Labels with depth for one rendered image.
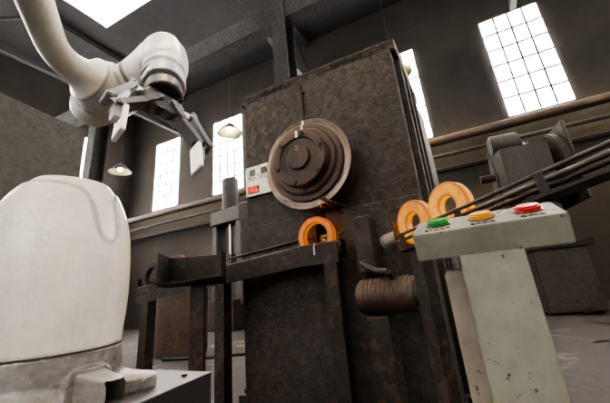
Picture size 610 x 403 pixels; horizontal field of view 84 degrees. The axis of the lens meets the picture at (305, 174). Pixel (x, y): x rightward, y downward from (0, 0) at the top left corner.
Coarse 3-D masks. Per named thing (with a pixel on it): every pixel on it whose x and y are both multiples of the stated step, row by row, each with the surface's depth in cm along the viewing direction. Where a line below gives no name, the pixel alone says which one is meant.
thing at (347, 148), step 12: (312, 120) 172; (324, 120) 168; (288, 132) 177; (336, 132) 163; (276, 144) 178; (348, 144) 158; (348, 156) 157; (348, 168) 155; (348, 180) 159; (276, 192) 170; (336, 192) 155; (288, 204) 165; (300, 204) 162; (312, 204) 159; (324, 204) 161
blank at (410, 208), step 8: (400, 208) 124; (408, 208) 121; (416, 208) 118; (424, 208) 114; (400, 216) 124; (408, 216) 121; (424, 216) 114; (400, 224) 124; (408, 224) 122; (400, 232) 123; (408, 240) 119
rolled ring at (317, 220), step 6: (318, 216) 159; (306, 222) 160; (312, 222) 159; (318, 222) 158; (324, 222) 156; (330, 222) 157; (300, 228) 161; (306, 228) 160; (330, 228) 154; (300, 234) 160; (306, 234) 161; (330, 234) 153; (300, 240) 159; (306, 240) 160; (330, 240) 152
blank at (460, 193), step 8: (440, 184) 109; (448, 184) 106; (456, 184) 104; (432, 192) 112; (440, 192) 109; (448, 192) 106; (456, 192) 104; (464, 192) 101; (432, 200) 112; (440, 200) 109; (456, 200) 103; (464, 200) 101; (472, 200) 101; (432, 208) 111; (440, 208) 109; (472, 208) 100; (432, 216) 111; (448, 216) 105
